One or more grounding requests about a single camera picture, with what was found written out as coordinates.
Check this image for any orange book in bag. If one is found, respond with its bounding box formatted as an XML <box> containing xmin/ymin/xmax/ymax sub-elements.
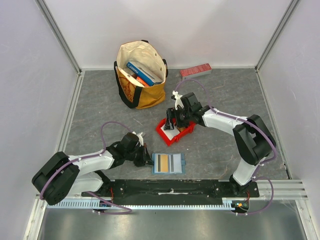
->
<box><xmin>136</xmin><ymin>76</ymin><xmax>149</xmax><ymax>87</ymax></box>

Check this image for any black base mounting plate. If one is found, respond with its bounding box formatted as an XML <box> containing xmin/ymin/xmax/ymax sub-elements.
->
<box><xmin>94</xmin><ymin>179</ymin><xmax>260</xmax><ymax>199</ymax></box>

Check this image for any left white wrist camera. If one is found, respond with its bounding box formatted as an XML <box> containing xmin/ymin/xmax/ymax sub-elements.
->
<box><xmin>132</xmin><ymin>131</ymin><xmax>145</xmax><ymax>146</ymax></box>

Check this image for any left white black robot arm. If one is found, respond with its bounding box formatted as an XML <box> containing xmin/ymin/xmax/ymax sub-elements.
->
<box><xmin>31</xmin><ymin>132</ymin><xmax>154</xmax><ymax>206</ymax></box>

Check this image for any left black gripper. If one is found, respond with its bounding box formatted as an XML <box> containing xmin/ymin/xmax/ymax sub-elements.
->
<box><xmin>125</xmin><ymin>143</ymin><xmax>155</xmax><ymax>167</ymax></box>

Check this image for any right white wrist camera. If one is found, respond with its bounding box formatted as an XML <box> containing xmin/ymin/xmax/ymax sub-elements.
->
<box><xmin>171</xmin><ymin>90</ymin><xmax>184</xmax><ymax>110</ymax></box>

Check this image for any red plastic bin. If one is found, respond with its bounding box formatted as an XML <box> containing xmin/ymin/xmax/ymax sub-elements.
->
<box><xmin>155</xmin><ymin>118</ymin><xmax>196</xmax><ymax>146</ymax></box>

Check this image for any gold brown credit card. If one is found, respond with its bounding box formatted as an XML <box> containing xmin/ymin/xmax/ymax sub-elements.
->
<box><xmin>155</xmin><ymin>154</ymin><xmax>169</xmax><ymax>173</ymax></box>

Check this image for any yellow canvas tote bag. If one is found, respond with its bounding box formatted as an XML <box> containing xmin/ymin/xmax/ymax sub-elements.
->
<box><xmin>113</xmin><ymin>40</ymin><xmax>168</xmax><ymax>109</ymax></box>

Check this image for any grey slotted cable duct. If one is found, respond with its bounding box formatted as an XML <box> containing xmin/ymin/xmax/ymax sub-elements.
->
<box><xmin>47</xmin><ymin>198</ymin><xmax>239</xmax><ymax>211</ymax></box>

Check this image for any blue leather card holder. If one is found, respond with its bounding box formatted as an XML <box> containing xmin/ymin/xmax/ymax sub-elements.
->
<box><xmin>152</xmin><ymin>153</ymin><xmax>186</xmax><ymax>175</ymax></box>

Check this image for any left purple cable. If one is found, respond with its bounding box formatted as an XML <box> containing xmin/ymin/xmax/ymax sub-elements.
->
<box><xmin>39</xmin><ymin>121</ymin><xmax>138</xmax><ymax>216</ymax></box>

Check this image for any red rectangular carton box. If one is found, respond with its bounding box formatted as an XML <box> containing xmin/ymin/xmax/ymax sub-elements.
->
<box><xmin>180</xmin><ymin>63</ymin><xmax>212</xmax><ymax>81</ymax></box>

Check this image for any brown striped card in bin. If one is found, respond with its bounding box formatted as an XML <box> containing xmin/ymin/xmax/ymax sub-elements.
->
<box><xmin>177</xmin><ymin>127</ymin><xmax>186</xmax><ymax>132</ymax></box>

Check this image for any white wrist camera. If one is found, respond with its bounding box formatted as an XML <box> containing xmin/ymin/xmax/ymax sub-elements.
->
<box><xmin>171</xmin><ymin>90</ymin><xmax>184</xmax><ymax>110</ymax></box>
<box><xmin>132</xmin><ymin>131</ymin><xmax>145</xmax><ymax>146</ymax></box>

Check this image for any white cards stack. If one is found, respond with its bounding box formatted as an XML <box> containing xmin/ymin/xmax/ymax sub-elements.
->
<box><xmin>160</xmin><ymin>125</ymin><xmax>180</xmax><ymax>141</ymax></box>

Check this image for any blue book in bag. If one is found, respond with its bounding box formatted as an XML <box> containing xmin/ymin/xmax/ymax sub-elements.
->
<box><xmin>126</xmin><ymin>61</ymin><xmax>156</xmax><ymax>87</ymax></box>

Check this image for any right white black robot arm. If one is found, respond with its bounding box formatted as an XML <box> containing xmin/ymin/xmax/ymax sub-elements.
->
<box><xmin>156</xmin><ymin>91</ymin><xmax>277</xmax><ymax>197</ymax></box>

